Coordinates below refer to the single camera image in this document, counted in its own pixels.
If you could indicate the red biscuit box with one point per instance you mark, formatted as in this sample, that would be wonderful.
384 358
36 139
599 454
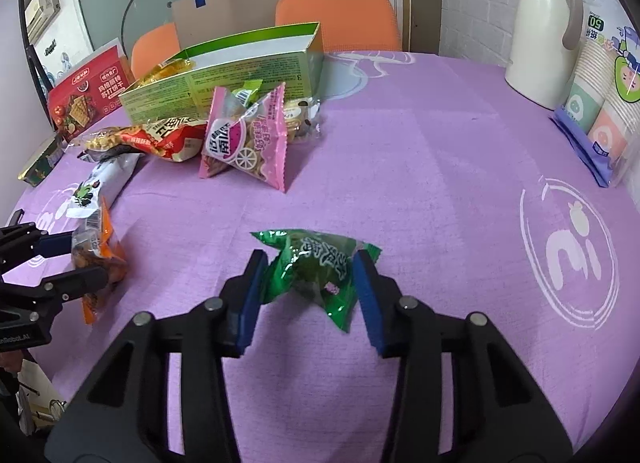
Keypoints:
85 93

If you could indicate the pack of paper cups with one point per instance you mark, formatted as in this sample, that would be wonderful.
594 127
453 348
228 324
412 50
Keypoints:
600 108

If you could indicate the orange chair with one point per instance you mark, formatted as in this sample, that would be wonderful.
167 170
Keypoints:
350 18
155 48

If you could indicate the white wall air conditioner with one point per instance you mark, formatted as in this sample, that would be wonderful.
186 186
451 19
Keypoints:
42 10

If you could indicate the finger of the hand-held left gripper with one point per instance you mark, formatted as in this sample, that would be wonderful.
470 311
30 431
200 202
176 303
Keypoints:
75 282
55 244

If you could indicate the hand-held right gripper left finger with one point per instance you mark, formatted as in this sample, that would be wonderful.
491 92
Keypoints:
250 293

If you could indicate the green snack packet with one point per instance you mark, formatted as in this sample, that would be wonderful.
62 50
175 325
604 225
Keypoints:
310 268

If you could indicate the red peanut snack packet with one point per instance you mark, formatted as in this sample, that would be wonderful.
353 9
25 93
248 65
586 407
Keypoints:
165 140

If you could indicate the cream thermos jug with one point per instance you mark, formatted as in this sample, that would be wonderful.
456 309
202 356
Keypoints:
535 43

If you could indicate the green and gold tin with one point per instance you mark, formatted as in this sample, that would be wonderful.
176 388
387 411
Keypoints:
42 163

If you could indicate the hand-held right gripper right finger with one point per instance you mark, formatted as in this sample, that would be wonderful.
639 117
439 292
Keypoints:
370 298

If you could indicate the purple tablecloth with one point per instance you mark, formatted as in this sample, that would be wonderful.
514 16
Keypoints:
450 193

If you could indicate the golden barcode snack packet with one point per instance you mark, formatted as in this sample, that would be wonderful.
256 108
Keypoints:
167 70

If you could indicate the white and black snack packet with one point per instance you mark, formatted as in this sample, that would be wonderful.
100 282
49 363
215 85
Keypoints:
97 183

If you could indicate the orange-edged clear snack packet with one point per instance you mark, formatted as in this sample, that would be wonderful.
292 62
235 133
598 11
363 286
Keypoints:
97 248

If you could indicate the green cardboard box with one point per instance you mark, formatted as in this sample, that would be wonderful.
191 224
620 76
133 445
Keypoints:
225 83

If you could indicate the pink snack packet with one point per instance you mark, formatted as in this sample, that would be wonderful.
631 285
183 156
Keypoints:
240 143

